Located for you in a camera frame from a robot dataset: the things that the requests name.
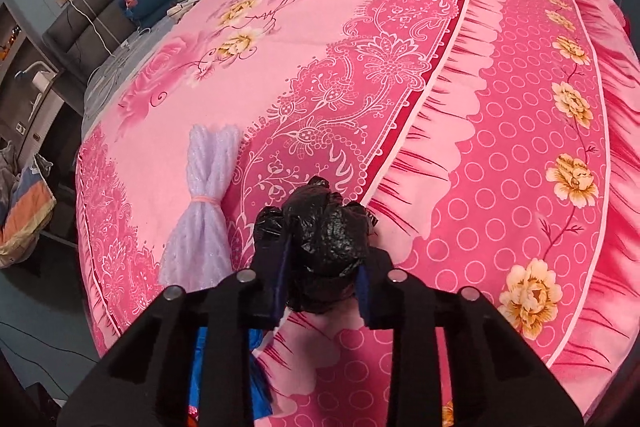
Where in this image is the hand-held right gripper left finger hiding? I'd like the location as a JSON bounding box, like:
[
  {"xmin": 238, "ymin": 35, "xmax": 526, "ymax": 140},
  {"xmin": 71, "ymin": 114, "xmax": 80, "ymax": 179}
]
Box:
[{"xmin": 57, "ymin": 206, "xmax": 293, "ymax": 427}]

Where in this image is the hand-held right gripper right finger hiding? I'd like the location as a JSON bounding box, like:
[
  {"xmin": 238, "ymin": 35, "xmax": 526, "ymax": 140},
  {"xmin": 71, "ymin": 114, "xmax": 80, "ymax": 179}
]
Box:
[{"xmin": 354, "ymin": 252, "xmax": 586, "ymax": 427}]

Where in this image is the black plastic bag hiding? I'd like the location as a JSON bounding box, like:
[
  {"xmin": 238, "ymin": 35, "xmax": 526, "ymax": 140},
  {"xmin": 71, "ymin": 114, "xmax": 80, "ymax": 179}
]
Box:
[{"xmin": 254, "ymin": 176, "xmax": 379, "ymax": 314}]

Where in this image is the purple foam net bundle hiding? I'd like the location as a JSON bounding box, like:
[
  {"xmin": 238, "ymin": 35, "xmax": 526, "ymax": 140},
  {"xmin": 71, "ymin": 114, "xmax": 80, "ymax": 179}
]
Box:
[{"xmin": 159, "ymin": 124, "xmax": 244, "ymax": 291}]

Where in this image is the blue rubber glove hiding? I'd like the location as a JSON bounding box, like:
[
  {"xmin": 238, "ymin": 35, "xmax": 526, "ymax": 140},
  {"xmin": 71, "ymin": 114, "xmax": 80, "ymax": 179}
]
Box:
[{"xmin": 187, "ymin": 327, "xmax": 274, "ymax": 427}]

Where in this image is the pink floral bedspread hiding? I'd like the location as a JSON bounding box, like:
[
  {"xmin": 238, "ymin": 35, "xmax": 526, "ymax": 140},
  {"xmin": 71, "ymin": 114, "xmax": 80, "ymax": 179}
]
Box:
[{"xmin": 75, "ymin": 0, "xmax": 640, "ymax": 427}]

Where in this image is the colourful clothes heap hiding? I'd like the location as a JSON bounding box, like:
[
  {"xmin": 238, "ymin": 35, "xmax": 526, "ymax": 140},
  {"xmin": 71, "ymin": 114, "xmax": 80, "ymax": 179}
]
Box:
[{"xmin": 0, "ymin": 139, "xmax": 57, "ymax": 269}]

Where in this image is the grey striped bedsheet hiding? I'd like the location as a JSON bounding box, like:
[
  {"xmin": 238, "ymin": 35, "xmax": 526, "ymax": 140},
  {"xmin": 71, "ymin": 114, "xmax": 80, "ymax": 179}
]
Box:
[{"xmin": 81, "ymin": 0, "xmax": 236, "ymax": 135}]

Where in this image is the bedside shelf unit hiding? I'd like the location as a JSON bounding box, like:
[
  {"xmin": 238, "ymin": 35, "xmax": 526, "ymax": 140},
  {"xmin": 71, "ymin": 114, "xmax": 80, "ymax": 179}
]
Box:
[{"xmin": 0, "ymin": 2, "xmax": 68, "ymax": 152}]

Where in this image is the black floor cable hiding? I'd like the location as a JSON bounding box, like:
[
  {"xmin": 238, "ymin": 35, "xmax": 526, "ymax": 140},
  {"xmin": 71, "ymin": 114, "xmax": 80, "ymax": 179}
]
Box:
[{"xmin": 0, "ymin": 321, "xmax": 97, "ymax": 403}]

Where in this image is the white charging cable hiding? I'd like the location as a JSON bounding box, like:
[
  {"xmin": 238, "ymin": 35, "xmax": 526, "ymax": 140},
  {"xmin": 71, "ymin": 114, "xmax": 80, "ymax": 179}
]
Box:
[{"xmin": 64, "ymin": 0, "xmax": 151, "ymax": 58}]

